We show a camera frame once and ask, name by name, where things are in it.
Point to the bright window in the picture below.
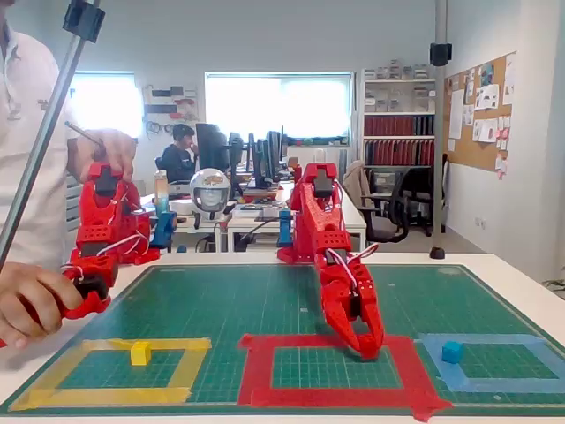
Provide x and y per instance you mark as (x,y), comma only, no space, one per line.
(278,106)
(106,99)

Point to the red robot arm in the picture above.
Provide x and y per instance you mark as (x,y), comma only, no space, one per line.
(318,212)

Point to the yellow tape square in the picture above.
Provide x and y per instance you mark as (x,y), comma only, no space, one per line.
(97,395)

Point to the blue tape square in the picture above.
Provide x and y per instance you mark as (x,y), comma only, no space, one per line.
(485,339)

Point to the slanted metal pole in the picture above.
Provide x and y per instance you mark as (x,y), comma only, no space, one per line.
(44,132)

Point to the blue table clamp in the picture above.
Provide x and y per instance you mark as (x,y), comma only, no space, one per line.
(285,227)
(164,227)

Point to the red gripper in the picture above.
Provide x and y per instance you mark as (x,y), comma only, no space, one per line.
(358,309)

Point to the black pole clamp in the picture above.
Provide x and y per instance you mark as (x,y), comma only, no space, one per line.
(84,20)
(440,54)

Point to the white bookshelf with binders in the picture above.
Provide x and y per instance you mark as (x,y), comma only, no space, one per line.
(397,128)

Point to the cork pin board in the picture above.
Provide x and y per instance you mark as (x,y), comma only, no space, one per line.
(481,150)

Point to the red leader arm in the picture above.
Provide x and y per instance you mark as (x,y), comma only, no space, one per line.
(106,221)

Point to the seated person dark shirt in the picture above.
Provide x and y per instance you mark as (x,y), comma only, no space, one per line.
(176,161)

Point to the drink bottle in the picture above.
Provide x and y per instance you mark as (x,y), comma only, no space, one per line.
(161,194)

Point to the yellow die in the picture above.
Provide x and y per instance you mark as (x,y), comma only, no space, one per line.
(140,353)

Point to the black office chair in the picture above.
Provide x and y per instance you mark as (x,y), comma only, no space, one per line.
(388,212)

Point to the white helmet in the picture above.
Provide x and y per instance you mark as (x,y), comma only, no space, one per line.
(209,190)

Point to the black computer monitor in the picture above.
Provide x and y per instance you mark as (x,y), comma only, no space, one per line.
(211,148)
(273,154)

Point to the operator left hand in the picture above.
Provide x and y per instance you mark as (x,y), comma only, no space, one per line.
(115,150)

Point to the green cutting mat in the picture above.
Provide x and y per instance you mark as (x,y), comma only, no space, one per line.
(220,300)

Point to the operator torso white shirt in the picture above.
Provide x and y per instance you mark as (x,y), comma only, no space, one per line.
(22,154)

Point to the vertical metal pole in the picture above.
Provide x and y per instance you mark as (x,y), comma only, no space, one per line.
(439,132)

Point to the operator right hand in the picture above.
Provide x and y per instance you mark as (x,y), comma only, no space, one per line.
(31,300)

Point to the white office desk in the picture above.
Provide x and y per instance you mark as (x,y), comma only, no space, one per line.
(185,223)
(357,221)

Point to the black round foot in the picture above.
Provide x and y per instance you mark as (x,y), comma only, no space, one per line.
(437,253)

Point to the operator left forearm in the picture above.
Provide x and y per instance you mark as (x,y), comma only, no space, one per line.
(75,159)

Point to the wall tool rack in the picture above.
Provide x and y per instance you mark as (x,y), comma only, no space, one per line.
(170,106)

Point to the blue cube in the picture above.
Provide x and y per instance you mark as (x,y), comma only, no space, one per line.
(452,352)

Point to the red tape square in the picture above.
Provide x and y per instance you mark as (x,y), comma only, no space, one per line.
(256,366)

